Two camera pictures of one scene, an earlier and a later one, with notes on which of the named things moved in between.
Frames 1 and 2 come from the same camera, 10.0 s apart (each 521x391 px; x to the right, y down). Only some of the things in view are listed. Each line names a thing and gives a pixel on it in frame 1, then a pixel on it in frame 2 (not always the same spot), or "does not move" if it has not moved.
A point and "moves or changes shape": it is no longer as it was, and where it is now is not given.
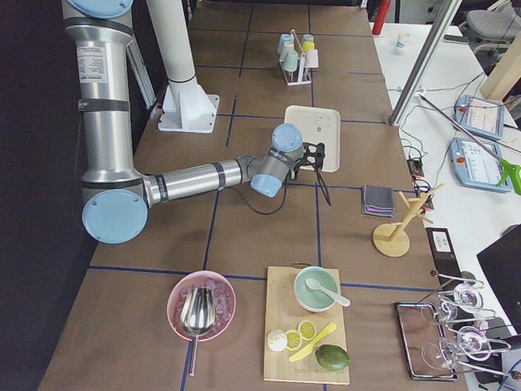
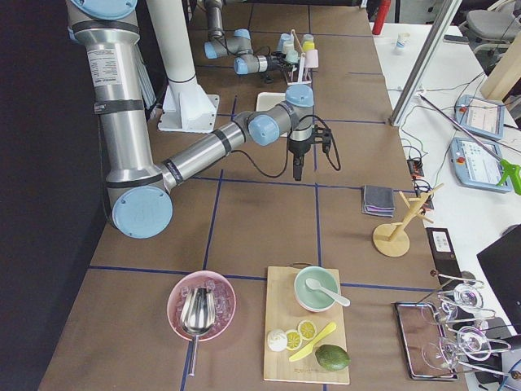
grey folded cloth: [378, 200] does not move
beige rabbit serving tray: [318, 125] moves or changes shape
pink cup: [311, 59] does not move
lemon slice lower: [294, 339] does not move
